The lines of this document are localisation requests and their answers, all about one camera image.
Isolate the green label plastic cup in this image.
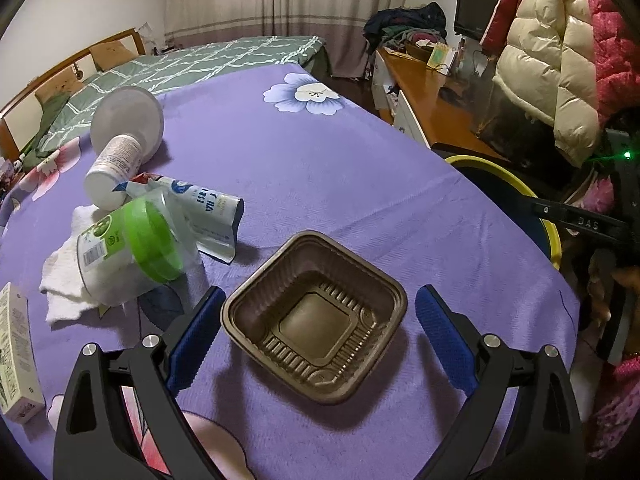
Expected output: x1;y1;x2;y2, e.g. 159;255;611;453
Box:
76;188;201;307

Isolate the pink striped curtain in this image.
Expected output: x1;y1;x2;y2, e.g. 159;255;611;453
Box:
165;0;405;78

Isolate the brown pillow left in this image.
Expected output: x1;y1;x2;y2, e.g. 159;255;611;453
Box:
35;66;85;105

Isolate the white floral tea box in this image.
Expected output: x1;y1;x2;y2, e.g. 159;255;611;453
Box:
0;283;46;425

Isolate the dark clothes pile on desk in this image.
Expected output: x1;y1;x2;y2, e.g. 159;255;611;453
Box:
363;1;447;54

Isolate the cream puffer jacket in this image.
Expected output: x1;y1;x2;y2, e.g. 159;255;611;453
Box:
494;0;601;167

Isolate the crumpled white tissue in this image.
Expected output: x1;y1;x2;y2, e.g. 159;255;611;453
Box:
39;204;151;326

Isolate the wooden headboard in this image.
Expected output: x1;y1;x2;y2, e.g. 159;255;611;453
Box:
1;28;146;162

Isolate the brown plastic food tray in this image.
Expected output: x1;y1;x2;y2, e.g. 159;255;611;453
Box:
220;231;408;405

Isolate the white bottle with round base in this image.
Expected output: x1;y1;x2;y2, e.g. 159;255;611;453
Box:
84;86;164;211

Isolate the wooden desk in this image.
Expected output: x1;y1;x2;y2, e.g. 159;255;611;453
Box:
371;49;505;162

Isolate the brown pillow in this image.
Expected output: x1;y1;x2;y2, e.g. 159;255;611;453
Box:
89;40;137;72
35;66;85;105

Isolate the blue white snack wrapper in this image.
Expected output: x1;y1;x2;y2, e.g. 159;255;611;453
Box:
112;172;244;264

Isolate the bed with green plaid quilt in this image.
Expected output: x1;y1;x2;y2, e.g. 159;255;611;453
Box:
20;36;331;171

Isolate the yellow rimmed trash bin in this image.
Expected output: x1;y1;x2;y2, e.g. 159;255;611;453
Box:
446;155;562;270

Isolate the brown pillow right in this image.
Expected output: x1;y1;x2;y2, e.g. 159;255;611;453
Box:
89;40;137;72

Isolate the red quilted garment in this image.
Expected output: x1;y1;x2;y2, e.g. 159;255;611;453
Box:
480;0;639;125

